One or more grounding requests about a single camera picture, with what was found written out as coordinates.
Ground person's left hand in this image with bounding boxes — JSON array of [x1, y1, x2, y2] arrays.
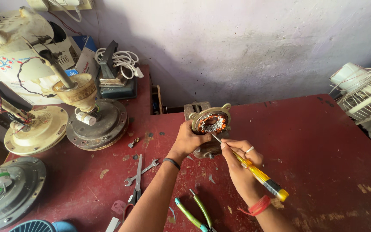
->
[[168, 119, 212, 160]]

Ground motor stator with copper windings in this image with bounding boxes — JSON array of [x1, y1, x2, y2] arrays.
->
[[189, 103, 232, 135]]

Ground black wrist band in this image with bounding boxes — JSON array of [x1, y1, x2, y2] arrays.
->
[[163, 158, 181, 171]]

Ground white table fan body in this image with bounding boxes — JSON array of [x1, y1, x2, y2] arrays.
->
[[0, 6, 76, 106]]

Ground green handled pliers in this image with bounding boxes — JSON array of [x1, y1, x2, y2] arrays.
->
[[175, 189, 217, 232]]

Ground person's right hand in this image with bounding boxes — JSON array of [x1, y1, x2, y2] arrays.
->
[[220, 139, 265, 201]]

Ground white coiled cable with plug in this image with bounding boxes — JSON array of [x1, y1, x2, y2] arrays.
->
[[94, 48, 144, 80]]

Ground cream ceiling fan motor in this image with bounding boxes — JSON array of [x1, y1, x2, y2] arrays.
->
[[0, 81, 69, 156]]

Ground red thread wrist band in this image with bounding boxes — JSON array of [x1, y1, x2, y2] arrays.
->
[[237, 195, 272, 217]]

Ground brown ceiling fan motor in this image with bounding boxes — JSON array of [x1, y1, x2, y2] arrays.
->
[[22, 36, 130, 151]]

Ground yellow handled screwdriver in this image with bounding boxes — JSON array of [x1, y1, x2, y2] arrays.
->
[[211, 133, 290, 202]]

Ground steel scissors with red handle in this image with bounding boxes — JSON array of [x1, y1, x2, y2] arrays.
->
[[123, 154, 143, 223]]

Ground white cardboard box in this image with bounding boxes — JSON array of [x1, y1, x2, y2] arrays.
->
[[64, 35, 100, 81]]

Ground steel open end spanner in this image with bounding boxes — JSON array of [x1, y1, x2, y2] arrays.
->
[[124, 159, 160, 187]]

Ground dark metal winding machine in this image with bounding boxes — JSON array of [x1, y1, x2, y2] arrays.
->
[[97, 40, 138, 100]]

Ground grey ceiling fan motor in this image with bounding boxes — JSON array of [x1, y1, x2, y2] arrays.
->
[[0, 157, 47, 232]]

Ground white green capacitor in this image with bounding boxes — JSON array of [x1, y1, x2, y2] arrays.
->
[[0, 168, 13, 189]]

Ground white wire fan guard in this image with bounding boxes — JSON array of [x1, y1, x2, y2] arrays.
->
[[329, 62, 371, 125]]

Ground blue plastic fan grille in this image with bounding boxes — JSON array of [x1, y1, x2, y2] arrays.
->
[[8, 219, 78, 232]]

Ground grey metal bench vise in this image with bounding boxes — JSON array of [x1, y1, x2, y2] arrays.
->
[[184, 101, 232, 160]]

